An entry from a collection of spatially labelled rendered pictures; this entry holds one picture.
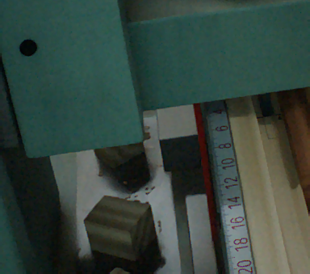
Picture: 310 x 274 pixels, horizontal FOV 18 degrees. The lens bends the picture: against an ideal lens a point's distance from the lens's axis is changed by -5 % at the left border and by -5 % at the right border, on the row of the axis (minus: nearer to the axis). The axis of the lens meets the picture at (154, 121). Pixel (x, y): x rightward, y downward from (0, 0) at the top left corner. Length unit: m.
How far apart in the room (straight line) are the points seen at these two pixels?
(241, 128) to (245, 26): 0.07
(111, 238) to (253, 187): 0.21
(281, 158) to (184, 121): 0.22
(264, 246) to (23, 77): 0.18
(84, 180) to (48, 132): 0.27
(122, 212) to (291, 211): 0.23
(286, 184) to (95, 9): 0.16
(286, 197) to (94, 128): 0.13
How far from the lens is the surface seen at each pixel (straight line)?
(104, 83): 0.61
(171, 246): 0.80
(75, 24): 0.59
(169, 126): 0.85
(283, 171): 0.63
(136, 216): 0.78
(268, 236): 0.57
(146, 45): 0.63
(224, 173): 0.61
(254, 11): 0.63
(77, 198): 0.87
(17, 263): 0.65
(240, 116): 0.67
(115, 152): 0.89
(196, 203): 0.82
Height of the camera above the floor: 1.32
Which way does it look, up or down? 33 degrees down
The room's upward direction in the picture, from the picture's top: 10 degrees counter-clockwise
